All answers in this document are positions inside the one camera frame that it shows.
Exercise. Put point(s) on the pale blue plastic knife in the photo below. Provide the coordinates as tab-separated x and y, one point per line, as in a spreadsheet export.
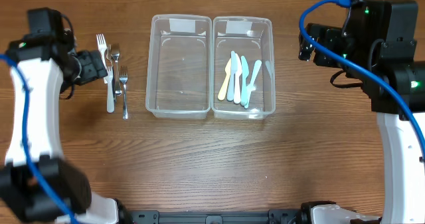
233	69

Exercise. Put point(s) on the white plastic knife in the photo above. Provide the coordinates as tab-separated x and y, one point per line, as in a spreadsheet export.
238	73

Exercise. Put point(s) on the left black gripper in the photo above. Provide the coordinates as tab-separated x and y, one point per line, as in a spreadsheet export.
91	68

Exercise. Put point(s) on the clear plastic container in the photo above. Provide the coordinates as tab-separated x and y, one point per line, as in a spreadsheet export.
178	71
251	37

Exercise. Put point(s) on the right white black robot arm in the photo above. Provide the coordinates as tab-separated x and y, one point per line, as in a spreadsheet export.
375	49

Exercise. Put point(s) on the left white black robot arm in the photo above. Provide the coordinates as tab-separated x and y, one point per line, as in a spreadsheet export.
37	183

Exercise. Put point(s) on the mint green plastic knife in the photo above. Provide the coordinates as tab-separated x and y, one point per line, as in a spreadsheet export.
245	73

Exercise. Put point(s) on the light blue plastic knife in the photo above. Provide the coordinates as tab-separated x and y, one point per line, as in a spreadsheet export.
251	87

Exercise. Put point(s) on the right clear plastic container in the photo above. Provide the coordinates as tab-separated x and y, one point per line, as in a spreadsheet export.
251	37

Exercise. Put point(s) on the white plastic fork long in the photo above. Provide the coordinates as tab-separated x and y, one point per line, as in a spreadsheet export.
102	47

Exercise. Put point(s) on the white plastic fork short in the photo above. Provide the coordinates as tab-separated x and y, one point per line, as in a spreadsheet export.
110	97

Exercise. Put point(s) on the small silver metal fork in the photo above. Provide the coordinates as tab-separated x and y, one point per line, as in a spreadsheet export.
123	79

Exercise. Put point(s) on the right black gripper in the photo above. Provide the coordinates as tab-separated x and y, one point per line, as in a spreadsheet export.
319	42

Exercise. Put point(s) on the black handled metal fork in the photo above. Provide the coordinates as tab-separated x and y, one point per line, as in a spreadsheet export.
109	57

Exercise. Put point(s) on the left clear plastic container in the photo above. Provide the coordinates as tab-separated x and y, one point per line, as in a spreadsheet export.
178	71

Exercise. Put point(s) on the silver metal fork wide handle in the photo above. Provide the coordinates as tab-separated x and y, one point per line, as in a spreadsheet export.
115	57

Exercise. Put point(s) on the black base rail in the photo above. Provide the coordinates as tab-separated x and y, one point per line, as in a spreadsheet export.
212	216

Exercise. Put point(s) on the yellow plastic knife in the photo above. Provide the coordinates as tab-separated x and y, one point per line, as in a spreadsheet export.
223	90

